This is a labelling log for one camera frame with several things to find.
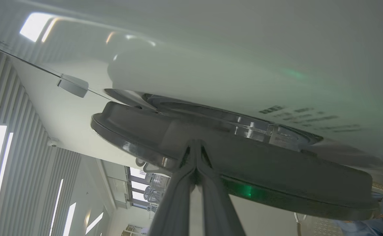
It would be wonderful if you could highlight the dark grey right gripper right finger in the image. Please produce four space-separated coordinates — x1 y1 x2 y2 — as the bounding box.
195 140 246 236

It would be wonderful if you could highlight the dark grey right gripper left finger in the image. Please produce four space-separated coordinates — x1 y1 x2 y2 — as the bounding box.
148 140 197 236

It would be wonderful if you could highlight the dark grey round washer door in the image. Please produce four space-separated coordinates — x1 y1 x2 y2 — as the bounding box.
91 94 381 221

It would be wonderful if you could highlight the blue bear print garment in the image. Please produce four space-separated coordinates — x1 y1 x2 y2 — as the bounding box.
334 193 383 236

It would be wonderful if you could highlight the cream perforated laundry basket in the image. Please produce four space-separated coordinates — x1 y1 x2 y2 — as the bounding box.
294 181 383 236

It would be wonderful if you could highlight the white front-load washing machine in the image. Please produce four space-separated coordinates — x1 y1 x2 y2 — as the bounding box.
0 0 383 197

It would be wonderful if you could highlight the grey ceiling sensor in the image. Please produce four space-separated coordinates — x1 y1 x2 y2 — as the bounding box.
57 74 89 98

